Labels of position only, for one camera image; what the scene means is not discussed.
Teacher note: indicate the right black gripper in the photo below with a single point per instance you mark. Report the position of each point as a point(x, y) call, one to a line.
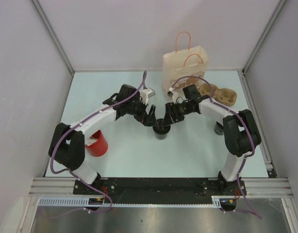
point(171, 108)

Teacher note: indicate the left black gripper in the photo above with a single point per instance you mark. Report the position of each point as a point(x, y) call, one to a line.
point(140, 117)

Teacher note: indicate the transparent dark cup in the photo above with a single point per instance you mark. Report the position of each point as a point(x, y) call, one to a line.
point(160, 135)

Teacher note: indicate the beige paper takeout bag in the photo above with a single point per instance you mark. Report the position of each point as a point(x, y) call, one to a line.
point(182, 68)

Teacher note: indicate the black cup lid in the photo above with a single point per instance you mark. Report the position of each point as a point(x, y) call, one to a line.
point(159, 129)

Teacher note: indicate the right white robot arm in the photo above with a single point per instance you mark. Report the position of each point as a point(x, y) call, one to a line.
point(241, 134)

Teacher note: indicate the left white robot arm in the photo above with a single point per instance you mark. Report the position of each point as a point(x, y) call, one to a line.
point(68, 142)

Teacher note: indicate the tall black coffee cup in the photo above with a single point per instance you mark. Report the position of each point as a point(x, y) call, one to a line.
point(219, 129)

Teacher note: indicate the red cylindrical container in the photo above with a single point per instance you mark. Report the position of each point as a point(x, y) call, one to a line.
point(100, 147)

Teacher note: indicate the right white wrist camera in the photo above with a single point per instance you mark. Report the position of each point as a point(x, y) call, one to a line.
point(172, 94)

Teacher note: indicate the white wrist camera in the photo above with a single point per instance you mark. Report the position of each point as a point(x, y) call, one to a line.
point(146, 94)
point(172, 94)

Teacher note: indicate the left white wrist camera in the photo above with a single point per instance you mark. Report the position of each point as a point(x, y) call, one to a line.
point(146, 94)

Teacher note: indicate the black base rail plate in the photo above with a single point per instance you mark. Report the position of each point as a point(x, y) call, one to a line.
point(167, 188)

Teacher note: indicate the white slotted cable duct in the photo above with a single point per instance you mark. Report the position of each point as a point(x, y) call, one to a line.
point(206, 202)

